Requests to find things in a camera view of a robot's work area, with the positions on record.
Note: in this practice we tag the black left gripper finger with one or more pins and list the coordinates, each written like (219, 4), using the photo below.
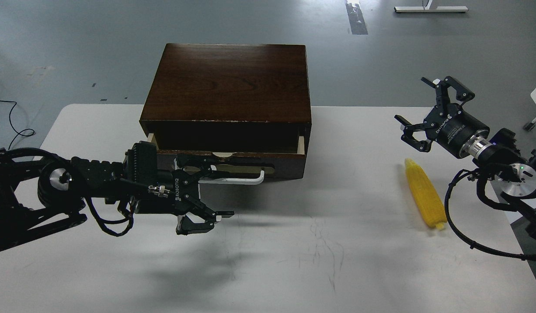
(195, 217)
(190, 169)

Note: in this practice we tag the white table leg base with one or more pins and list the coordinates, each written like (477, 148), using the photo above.
(431, 6)

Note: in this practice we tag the wooden drawer with white handle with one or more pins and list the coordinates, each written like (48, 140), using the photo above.
(245, 168)

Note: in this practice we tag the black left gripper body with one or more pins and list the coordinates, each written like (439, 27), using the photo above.
(171, 199)

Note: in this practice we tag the dark wooden cabinet box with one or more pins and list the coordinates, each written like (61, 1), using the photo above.
(238, 98)

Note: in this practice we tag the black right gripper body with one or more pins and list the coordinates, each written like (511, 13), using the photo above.
(452, 128)

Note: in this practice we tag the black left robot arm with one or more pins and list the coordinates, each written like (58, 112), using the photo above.
(42, 193)

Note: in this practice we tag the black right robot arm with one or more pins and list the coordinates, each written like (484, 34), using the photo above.
(505, 179)

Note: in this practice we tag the yellow corn cob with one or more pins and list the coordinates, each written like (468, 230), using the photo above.
(429, 203)

